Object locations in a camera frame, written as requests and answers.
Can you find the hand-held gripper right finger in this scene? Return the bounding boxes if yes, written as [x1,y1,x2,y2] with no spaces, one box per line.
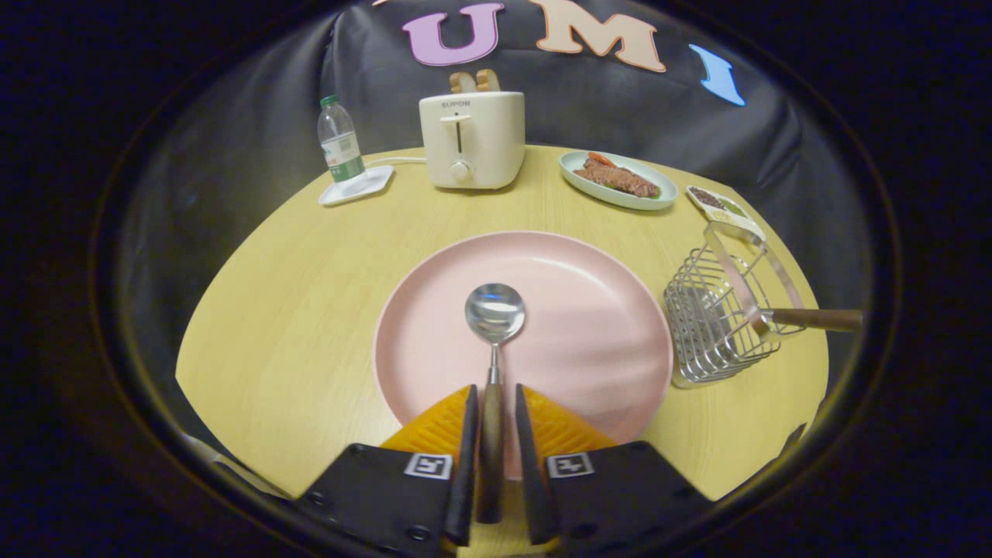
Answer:
[515,384,714,555]

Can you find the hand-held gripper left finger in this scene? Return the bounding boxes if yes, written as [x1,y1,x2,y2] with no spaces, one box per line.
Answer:
[298,384,480,555]

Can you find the wooden handled metal spoon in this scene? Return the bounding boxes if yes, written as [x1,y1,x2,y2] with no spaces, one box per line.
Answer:
[465,283,526,525]

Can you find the wooden handled metal fork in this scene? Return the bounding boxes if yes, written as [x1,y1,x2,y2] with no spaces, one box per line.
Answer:
[748,308,863,338]

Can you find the large pink plate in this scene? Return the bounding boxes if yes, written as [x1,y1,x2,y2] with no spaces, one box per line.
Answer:
[374,230,674,477]

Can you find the pale green food plate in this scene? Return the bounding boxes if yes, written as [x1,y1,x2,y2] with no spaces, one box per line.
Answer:
[559,150,679,211]

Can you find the white divided spice dish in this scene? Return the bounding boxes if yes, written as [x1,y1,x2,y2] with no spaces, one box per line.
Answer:
[686,185,766,241]

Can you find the white square coaster tray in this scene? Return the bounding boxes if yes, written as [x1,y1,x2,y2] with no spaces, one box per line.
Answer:
[319,165,395,206]

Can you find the brown cooked steak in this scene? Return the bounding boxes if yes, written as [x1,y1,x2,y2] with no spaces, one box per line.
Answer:
[573,160,660,198]

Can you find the clear plastic water bottle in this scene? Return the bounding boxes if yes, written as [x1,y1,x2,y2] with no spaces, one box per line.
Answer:
[318,95,365,183]

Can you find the cream white toaster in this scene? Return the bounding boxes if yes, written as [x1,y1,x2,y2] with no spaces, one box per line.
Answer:
[418,91,526,191]

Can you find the metal wire cutlery basket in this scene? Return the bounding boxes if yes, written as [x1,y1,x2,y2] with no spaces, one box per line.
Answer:
[663,222,807,386]

